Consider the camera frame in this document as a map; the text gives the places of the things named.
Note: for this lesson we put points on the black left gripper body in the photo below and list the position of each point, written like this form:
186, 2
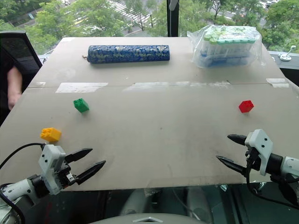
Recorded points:
62, 173

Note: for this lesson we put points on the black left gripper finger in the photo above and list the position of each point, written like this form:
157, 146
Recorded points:
78, 154
91, 171

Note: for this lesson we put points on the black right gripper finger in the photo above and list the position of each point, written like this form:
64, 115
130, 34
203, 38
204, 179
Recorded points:
230, 164
236, 139

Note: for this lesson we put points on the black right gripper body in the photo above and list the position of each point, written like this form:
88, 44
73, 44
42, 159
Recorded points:
252, 156

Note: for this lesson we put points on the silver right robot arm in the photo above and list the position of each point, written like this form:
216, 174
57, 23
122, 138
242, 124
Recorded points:
283, 166

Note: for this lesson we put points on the person's forearm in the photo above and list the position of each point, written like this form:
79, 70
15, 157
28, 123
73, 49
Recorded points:
13, 89

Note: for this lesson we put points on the yellow toy brick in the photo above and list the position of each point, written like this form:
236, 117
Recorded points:
50, 135

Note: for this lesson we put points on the red toy brick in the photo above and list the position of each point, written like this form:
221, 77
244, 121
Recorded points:
246, 106

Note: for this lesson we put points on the green toy brick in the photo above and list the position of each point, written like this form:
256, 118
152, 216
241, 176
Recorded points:
81, 105

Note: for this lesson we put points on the grey robot body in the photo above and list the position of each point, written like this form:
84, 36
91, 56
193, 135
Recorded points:
147, 219

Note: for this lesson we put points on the clear bag of tubes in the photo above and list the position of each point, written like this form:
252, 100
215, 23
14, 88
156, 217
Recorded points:
225, 46

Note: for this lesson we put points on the white desk lamp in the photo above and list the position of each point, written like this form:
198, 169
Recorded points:
287, 54

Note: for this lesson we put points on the blue patterned foam roller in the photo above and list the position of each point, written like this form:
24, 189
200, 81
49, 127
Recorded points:
128, 54

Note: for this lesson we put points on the black mesh office chair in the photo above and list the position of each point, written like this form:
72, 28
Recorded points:
16, 54

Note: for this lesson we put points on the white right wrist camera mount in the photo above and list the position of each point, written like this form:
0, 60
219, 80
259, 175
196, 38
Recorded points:
261, 149

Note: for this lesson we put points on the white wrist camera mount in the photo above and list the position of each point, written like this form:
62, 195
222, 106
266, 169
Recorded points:
50, 166
261, 149

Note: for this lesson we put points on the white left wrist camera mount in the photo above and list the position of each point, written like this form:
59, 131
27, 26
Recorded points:
50, 166

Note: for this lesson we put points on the black window frame post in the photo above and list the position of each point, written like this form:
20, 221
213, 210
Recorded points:
172, 17

